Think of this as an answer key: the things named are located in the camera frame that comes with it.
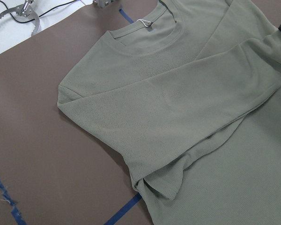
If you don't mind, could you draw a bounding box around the brown paper table mat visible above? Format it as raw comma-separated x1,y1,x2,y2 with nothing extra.
0,0,281,225

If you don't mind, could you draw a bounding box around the metal grabber tool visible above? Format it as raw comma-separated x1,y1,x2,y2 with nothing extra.
0,0,40,36

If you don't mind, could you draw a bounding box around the aluminium frame post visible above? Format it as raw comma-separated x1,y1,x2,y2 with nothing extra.
93,0,114,8

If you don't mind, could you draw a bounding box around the green long-sleeve shirt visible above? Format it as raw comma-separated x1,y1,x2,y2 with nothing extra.
57,0,281,225

